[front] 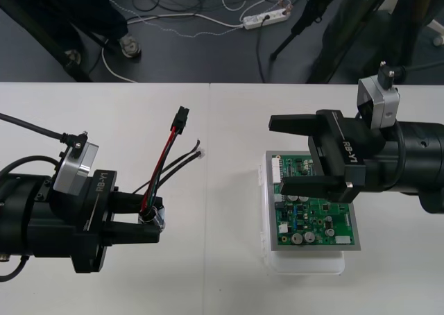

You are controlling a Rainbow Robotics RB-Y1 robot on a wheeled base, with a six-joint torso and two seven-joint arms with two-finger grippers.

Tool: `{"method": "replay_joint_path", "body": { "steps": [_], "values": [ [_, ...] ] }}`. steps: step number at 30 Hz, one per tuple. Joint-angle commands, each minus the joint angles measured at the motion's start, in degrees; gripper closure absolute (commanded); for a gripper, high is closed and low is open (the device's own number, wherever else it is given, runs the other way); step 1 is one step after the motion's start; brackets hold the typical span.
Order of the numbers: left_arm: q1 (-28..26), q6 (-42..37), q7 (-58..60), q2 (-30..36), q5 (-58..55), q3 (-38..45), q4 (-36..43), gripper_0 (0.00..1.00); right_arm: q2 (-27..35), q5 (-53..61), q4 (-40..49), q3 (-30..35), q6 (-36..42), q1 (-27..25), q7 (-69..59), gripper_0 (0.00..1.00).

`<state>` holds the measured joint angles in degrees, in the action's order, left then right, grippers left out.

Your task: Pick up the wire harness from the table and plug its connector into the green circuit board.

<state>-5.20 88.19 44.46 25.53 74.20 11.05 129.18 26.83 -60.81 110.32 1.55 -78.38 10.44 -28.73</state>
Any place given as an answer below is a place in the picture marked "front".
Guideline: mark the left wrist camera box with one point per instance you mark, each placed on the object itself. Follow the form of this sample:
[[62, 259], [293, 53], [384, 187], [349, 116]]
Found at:
[[74, 169]]

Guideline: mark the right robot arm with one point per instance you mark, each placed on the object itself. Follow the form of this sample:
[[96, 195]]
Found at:
[[419, 162]]

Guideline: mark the person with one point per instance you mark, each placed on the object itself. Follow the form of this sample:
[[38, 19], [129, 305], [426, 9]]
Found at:
[[104, 9]]

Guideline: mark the white chair base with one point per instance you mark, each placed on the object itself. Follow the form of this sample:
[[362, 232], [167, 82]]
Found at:
[[438, 39]]

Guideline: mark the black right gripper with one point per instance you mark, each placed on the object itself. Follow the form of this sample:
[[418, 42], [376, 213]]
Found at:
[[347, 148]]

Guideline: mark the green circuit board grey frame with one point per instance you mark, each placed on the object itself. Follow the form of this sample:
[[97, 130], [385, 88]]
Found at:
[[312, 221]]

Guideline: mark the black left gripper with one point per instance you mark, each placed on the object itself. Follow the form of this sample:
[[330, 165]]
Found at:
[[93, 221]]

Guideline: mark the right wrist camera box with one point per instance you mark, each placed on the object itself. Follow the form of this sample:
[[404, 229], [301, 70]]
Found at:
[[381, 100]]

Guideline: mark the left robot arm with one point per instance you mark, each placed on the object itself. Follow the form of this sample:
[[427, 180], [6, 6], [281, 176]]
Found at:
[[17, 214]]

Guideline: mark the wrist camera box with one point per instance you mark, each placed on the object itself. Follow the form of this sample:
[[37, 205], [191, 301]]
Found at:
[[74, 169], [381, 100]]

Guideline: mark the black camera tripod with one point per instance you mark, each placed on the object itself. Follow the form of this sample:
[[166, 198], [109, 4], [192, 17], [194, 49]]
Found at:
[[312, 6]]

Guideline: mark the white power strip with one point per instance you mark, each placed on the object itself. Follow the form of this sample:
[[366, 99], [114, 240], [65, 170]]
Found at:
[[263, 19]]

